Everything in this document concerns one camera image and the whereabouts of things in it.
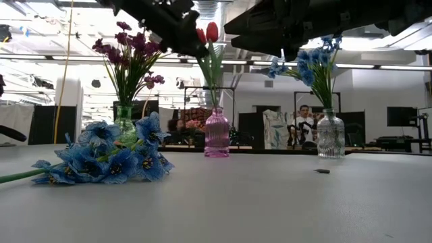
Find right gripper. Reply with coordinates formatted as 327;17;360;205
223;0;372;62

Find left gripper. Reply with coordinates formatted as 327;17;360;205
130;0;210;59

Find red artificial tulip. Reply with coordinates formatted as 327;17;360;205
196;28;217;109
205;22;224;109

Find purple artificial flower bunch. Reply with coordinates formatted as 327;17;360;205
117;30;166;109
91;21;142;109

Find large-blossom blue flower bunch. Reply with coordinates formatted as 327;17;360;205
0;111;176;186

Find pink background flowers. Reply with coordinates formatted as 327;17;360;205
184;119;206;134

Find pink ribbed glass vase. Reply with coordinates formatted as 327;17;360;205
204;107;230;158

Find green glass vase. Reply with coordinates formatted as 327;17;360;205
113;106;138;144

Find clear ribbed glass vase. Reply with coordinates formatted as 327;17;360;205
316;108;346;159

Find small-blossom blue flower bunch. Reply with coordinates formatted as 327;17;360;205
268;35;344;111

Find dark patterned tapestry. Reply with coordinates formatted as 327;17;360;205
183;107;213;122

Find person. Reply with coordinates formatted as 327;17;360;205
292;104;318;149
167;117;190;145

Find white and blue cloth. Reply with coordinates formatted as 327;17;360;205
262;109;295;150

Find black partition panel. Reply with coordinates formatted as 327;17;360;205
238;112;266;149
337;111;367;146
28;105;78;145

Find black computer monitor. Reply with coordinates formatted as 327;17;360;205
386;106;419;128

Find black office desk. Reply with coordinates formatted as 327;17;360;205
375;135;432;153

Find white curtain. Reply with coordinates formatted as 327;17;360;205
0;103;34;146

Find white whiteboard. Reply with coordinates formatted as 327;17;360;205
418;107;432;138

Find ribbed ceiling air duct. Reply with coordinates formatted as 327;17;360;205
192;0;225;107

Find yellow hanging cable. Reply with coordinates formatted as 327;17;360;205
53;0;74;144

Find black looped cable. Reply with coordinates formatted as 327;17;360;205
0;124;28;142

